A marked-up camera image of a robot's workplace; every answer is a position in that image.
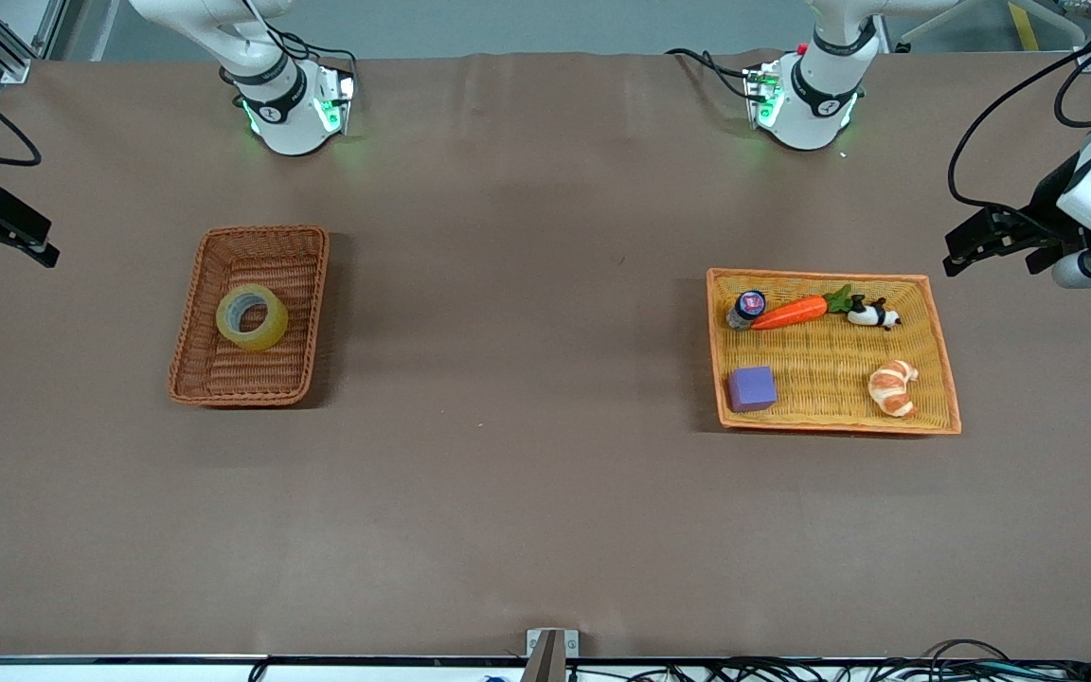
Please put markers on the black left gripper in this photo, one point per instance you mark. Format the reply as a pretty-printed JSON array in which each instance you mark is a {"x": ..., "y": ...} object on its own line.
[{"x": 1045, "y": 203}]

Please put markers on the yellow clear tape roll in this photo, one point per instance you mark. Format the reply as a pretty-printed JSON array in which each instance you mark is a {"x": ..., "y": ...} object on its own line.
[{"x": 266, "y": 333}]

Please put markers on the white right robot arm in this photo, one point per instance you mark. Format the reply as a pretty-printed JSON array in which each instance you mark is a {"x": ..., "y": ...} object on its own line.
[{"x": 285, "y": 104}]

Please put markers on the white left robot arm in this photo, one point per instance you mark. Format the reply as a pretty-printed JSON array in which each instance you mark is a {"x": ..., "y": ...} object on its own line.
[{"x": 820, "y": 95}]

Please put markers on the orange wicker basket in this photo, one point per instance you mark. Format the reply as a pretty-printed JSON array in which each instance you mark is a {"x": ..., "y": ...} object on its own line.
[{"x": 830, "y": 369}]

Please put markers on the brown wicker basket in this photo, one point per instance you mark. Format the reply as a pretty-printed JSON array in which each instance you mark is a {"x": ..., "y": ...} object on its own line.
[{"x": 252, "y": 379}]

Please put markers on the black white panda toy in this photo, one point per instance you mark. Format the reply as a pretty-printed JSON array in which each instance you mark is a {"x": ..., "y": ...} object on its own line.
[{"x": 872, "y": 314}]

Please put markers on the toy croissant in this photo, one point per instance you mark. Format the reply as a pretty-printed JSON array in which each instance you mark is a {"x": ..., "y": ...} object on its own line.
[{"x": 891, "y": 388}]

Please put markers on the orange toy carrot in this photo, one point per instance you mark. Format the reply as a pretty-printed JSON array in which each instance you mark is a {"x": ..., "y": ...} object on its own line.
[{"x": 792, "y": 313}]

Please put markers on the small bottle blue cap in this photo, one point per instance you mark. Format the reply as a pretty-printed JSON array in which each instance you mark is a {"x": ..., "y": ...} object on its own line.
[{"x": 750, "y": 305}]

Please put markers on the grey metal stand leg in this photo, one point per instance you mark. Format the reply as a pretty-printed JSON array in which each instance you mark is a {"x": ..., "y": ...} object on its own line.
[{"x": 1057, "y": 19}]

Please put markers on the purple cube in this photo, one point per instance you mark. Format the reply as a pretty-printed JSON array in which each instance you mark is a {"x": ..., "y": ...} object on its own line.
[{"x": 752, "y": 389}]

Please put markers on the brown table cover mat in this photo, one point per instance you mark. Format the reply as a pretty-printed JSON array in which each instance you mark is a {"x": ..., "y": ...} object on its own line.
[{"x": 545, "y": 493}]

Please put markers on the grey metal bracket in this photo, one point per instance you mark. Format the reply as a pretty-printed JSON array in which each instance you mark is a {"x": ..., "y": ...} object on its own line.
[{"x": 569, "y": 642}]

